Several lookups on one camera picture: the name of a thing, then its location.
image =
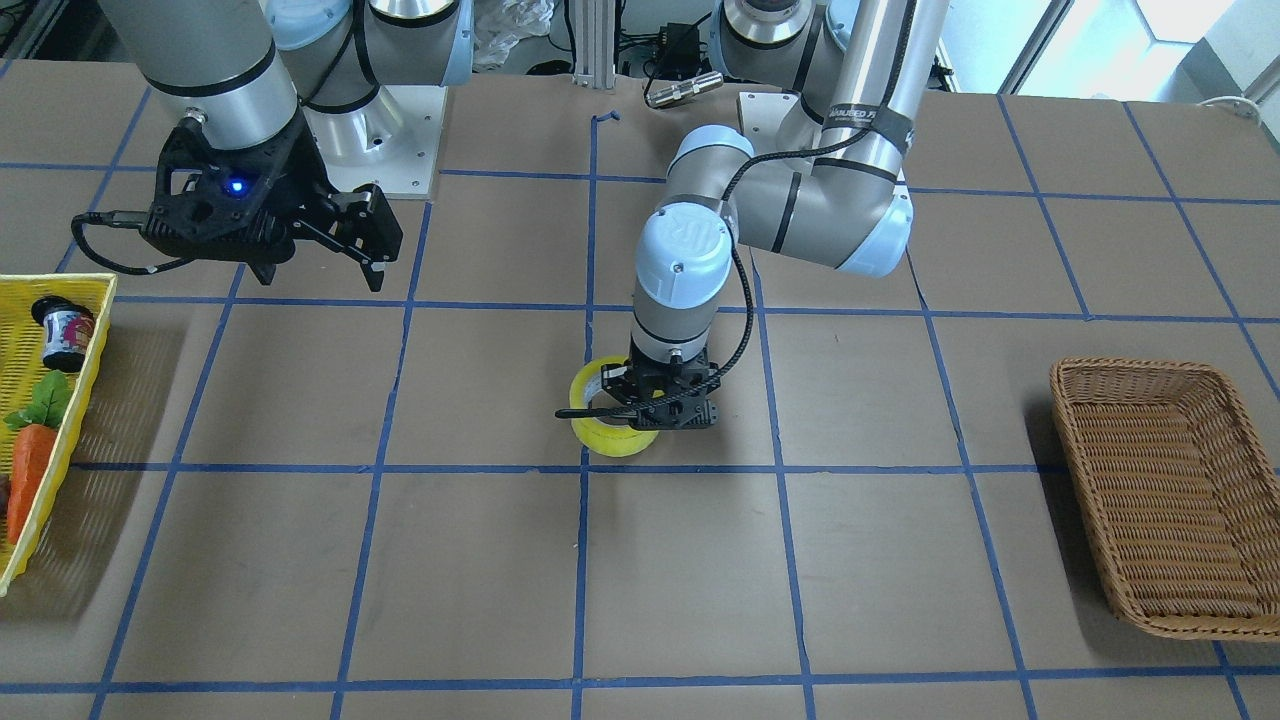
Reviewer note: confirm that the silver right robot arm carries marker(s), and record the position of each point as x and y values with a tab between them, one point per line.
268	97

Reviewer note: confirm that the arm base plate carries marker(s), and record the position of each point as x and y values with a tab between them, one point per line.
393	141
783	123

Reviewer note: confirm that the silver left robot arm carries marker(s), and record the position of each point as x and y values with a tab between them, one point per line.
828	194

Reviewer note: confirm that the small printed can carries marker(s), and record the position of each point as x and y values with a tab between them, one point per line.
68	330

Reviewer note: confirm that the aluminium frame post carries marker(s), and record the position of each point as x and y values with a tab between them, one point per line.
594	30

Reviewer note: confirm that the yellow plastic basket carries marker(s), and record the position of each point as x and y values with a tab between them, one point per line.
22	339

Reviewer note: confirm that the orange toy carrot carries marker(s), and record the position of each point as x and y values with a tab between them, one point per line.
36	426

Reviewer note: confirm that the brown wicker basket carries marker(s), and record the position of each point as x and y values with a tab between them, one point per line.
1178	496

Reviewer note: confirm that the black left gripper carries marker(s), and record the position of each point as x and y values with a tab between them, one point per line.
611	383

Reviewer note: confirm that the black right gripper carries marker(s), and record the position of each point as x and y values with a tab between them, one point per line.
291	172

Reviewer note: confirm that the yellow tape roll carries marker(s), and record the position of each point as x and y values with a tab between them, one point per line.
611	440

